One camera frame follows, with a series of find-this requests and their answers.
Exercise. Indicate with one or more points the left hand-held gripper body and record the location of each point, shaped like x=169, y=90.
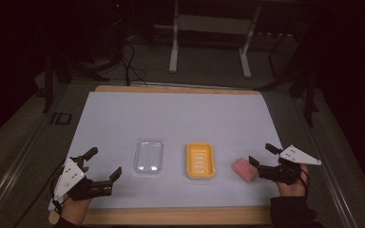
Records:
x=69, y=177

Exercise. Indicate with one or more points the white metal stand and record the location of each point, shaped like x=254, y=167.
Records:
x=212, y=24

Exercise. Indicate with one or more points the clear plastic soap dish lid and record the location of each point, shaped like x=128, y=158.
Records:
x=149, y=157

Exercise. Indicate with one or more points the pink soap bar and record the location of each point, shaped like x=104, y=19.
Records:
x=244, y=170

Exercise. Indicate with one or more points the person's right hand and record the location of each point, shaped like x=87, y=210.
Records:
x=293, y=189

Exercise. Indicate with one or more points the white table sheet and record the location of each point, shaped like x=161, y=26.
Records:
x=177, y=126

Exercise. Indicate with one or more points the person's left hand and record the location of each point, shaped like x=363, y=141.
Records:
x=75, y=208

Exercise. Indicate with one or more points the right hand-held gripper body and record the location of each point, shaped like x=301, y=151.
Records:
x=285, y=171

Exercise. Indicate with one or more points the small black floor frame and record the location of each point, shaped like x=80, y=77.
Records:
x=61, y=118

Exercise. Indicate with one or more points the wooden table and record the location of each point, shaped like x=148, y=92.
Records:
x=177, y=216

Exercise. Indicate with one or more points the black stand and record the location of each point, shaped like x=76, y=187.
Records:
x=309, y=98

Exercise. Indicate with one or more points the yellow soap dish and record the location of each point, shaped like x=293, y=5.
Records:
x=200, y=160

